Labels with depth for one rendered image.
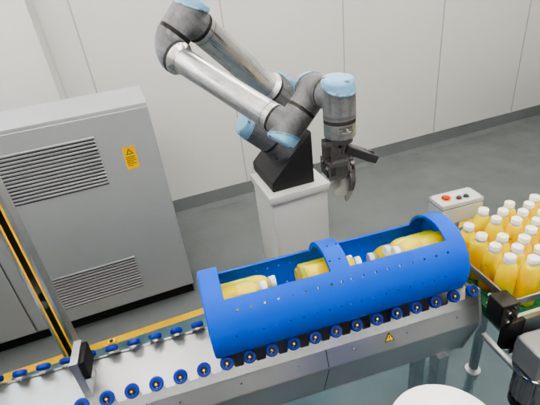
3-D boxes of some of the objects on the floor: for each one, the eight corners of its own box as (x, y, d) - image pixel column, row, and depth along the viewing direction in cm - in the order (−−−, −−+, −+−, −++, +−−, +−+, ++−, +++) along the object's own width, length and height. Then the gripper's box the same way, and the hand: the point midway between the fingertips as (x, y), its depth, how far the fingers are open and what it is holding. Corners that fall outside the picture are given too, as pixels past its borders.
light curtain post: (121, 454, 209) (-41, 139, 125) (133, 450, 210) (-19, 135, 126) (120, 466, 204) (-49, 145, 120) (132, 462, 205) (-27, 141, 121)
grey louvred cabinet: (-108, 341, 299) (-256, 159, 228) (184, 255, 352) (139, 84, 280) (-145, 404, 254) (-343, 202, 182) (197, 294, 307) (146, 104, 235)
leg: (419, 438, 199) (430, 349, 168) (430, 435, 200) (442, 345, 169) (426, 450, 194) (438, 360, 163) (437, 446, 195) (451, 356, 164)
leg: (403, 412, 211) (411, 325, 180) (414, 409, 212) (423, 321, 181) (410, 423, 206) (418, 334, 175) (420, 419, 207) (431, 331, 176)
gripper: (317, 135, 120) (321, 198, 131) (329, 145, 113) (332, 211, 123) (345, 129, 122) (346, 192, 132) (358, 139, 114) (358, 205, 125)
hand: (348, 196), depth 127 cm, fingers closed
